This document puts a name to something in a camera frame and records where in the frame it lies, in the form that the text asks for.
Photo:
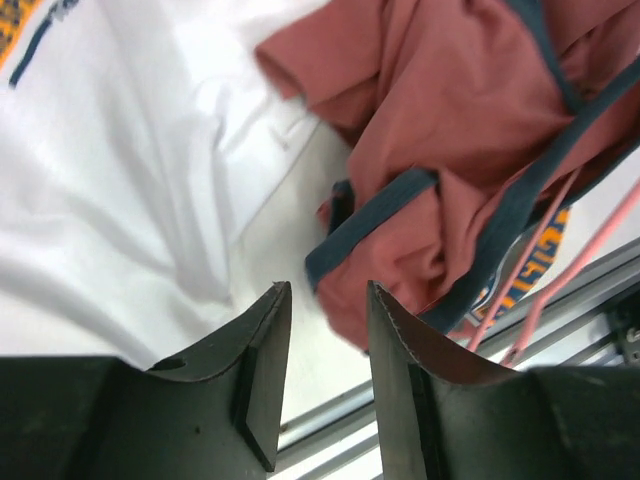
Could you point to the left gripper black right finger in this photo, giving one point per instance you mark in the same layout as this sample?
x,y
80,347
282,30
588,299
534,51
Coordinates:
x,y
444,412

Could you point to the white motorcycle print tank top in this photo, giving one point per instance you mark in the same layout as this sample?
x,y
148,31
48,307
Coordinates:
x,y
138,141

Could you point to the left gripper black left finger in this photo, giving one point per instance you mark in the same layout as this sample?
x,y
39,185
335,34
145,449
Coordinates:
x,y
211,411

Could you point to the aluminium mounting rail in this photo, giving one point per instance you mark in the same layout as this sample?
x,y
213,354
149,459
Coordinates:
x,y
594,321

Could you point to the red tank top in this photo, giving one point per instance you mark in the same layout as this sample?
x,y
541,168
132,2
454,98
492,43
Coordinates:
x,y
466,119

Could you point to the pink hanger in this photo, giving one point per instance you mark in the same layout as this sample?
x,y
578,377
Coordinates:
x,y
537,256

